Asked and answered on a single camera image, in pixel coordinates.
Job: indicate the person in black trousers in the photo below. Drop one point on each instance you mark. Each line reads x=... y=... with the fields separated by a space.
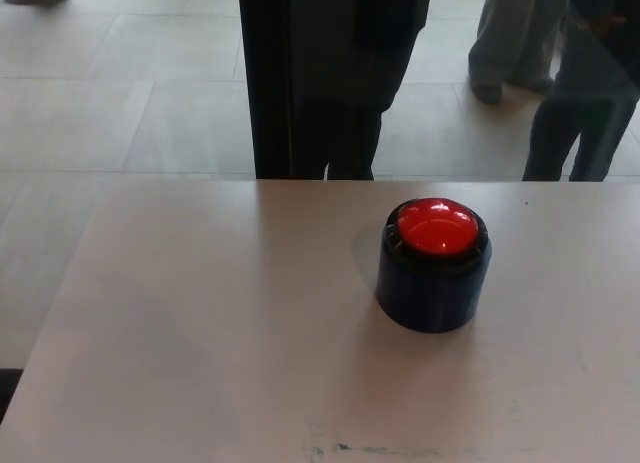
x=360 y=83

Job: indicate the person in grey baggy trousers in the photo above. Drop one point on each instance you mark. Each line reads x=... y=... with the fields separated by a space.
x=510 y=38

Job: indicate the person in dark blue jeans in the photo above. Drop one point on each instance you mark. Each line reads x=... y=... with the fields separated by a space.
x=585 y=108

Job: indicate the black door frame post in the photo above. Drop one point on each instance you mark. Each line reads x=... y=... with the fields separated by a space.
x=270 y=83

